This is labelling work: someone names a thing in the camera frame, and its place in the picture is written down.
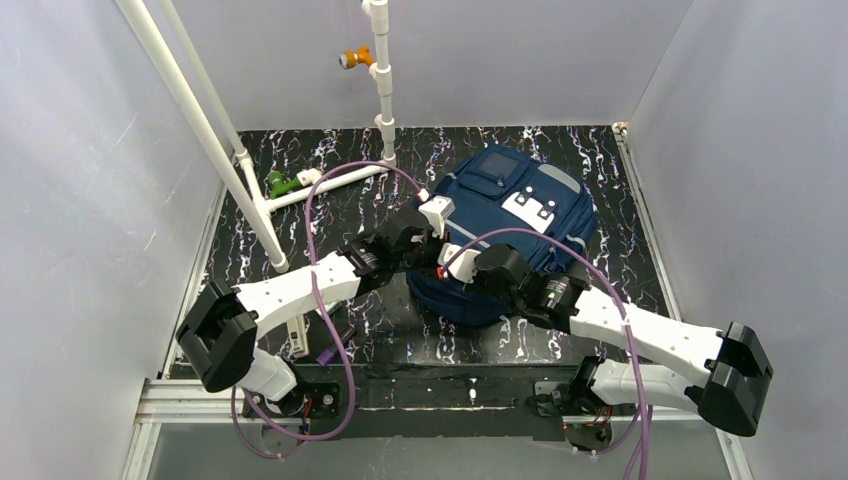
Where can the white glue stick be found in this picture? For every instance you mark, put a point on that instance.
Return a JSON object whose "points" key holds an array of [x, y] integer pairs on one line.
{"points": [[297, 330]]}

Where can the purple black marker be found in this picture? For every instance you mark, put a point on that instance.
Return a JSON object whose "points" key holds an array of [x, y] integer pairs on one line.
{"points": [[331, 352]]}

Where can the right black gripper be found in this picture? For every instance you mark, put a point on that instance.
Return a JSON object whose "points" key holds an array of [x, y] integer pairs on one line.
{"points": [[482, 266]]}

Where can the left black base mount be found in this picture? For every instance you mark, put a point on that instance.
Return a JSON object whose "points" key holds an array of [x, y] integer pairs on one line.
{"points": [[310, 401]]}

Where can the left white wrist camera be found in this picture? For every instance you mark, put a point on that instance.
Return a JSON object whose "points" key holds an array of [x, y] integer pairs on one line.
{"points": [[437, 209]]}

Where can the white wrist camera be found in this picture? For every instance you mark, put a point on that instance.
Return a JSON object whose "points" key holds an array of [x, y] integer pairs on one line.
{"points": [[437, 209], [455, 265]]}

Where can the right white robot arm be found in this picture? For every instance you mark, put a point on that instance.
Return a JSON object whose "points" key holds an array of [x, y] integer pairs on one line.
{"points": [[723, 375]]}

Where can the aluminium rail frame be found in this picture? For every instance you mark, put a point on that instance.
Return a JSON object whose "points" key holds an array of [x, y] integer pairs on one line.
{"points": [[451, 399]]}

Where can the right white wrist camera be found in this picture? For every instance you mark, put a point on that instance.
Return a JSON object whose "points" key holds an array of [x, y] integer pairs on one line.
{"points": [[455, 265]]}

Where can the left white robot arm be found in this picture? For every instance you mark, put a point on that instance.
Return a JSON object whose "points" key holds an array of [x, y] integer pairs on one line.
{"points": [[219, 334]]}

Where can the navy blue student backpack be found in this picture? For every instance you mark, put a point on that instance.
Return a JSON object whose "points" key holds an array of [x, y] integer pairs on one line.
{"points": [[519, 201]]}

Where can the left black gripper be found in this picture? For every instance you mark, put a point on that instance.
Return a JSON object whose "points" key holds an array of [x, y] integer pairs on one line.
{"points": [[416, 237]]}

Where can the green pipe valve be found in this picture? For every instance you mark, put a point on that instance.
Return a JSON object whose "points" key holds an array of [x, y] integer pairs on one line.
{"points": [[280, 186]]}

